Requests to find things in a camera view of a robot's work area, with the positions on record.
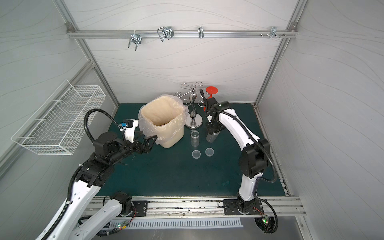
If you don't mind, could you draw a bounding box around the clear plastic jar lid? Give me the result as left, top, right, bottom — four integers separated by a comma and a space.
192, 150, 201, 160

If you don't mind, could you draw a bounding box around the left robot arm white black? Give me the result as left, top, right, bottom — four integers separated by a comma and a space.
38, 109, 158, 240

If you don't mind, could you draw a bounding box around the white wire basket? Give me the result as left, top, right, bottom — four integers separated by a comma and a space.
11, 80, 106, 156

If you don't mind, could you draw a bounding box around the white vent strip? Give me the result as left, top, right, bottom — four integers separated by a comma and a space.
124, 218, 244, 230

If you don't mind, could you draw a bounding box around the cream trash bin with bag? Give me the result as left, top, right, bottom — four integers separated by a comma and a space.
139, 95, 188, 149

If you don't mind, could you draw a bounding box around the chrome glass holder stand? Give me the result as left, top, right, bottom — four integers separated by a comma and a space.
174, 82, 204, 130

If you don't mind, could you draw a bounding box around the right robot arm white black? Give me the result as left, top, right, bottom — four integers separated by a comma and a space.
200, 89, 278, 215

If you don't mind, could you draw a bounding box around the red plastic wine glass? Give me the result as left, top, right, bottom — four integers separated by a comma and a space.
206, 86, 219, 99

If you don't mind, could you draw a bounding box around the jar with dried flowers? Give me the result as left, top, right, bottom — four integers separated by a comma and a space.
191, 130, 200, 148

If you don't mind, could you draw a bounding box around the aluminium top rail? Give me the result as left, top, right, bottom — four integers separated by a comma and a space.
67, 29, 298, 39

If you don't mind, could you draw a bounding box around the metal hook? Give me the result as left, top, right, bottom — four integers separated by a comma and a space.
198, 27, 204, 39
157, 26, 175, 42
128, 32, 142, 51

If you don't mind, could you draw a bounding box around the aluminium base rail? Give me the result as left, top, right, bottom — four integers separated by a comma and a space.
86, 196, 307, 218

